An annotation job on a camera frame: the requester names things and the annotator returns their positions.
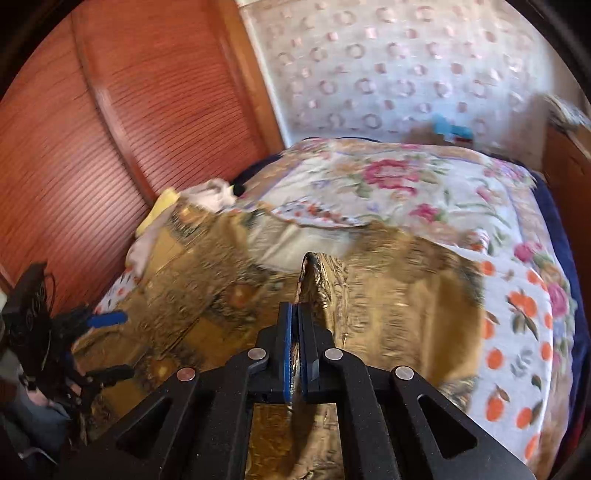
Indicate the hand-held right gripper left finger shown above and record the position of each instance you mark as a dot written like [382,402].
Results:
[287,350]

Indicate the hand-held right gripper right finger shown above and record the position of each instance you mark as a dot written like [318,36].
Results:
[310,355]

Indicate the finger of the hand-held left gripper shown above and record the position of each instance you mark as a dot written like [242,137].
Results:
[108,319]
[111,374]

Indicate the gold patterned cloth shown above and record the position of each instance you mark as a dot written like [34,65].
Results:
[392,304]

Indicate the white clothes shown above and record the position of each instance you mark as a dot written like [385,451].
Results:
[210,194]

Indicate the floral blanket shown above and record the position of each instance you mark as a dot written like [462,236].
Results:
[406,184]

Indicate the wooden wardrobe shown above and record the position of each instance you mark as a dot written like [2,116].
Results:
[115,115]

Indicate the orange dotted blanket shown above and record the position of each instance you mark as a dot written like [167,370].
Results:
[521,332]

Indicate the cardboard box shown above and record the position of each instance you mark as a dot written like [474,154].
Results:
[422,137]

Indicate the blue plastic item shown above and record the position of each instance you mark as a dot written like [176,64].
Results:
[450,127]

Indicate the navy blue blanket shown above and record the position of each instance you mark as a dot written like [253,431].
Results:
[561,240]

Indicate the white circle pattern curtain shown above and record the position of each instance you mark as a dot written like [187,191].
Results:
[392,69]

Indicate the wooden cabinet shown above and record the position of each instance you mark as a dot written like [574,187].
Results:
[568,175]

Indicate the folded patterned cloth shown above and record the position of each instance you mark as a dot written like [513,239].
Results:
[565,113]

